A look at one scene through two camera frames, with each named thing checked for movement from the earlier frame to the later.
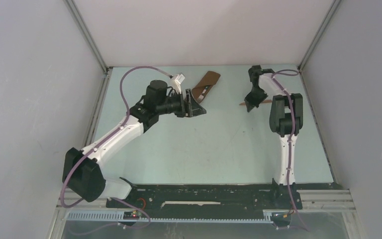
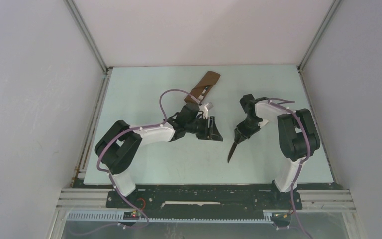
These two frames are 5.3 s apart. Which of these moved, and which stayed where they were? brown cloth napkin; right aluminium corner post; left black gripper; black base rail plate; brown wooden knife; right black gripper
Moved: brown wooden knife; left black gripper; right black gripper
Stayed: right aluminium corner post; brown cloth napkin; black base rail plate
